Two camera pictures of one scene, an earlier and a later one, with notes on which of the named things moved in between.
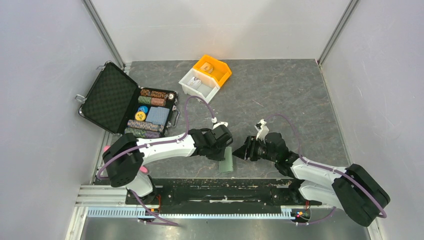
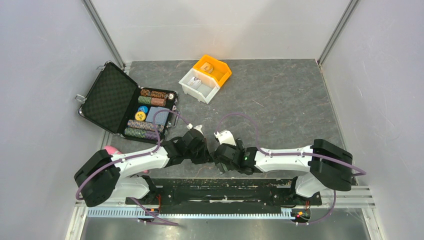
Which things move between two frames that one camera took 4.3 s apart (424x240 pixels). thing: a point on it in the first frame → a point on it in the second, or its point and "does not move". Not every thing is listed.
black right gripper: [248, 151] → [238, 145]
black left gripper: [221, 196] does not move
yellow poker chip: [140, 116] does not move
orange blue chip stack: [158, 101] does not move
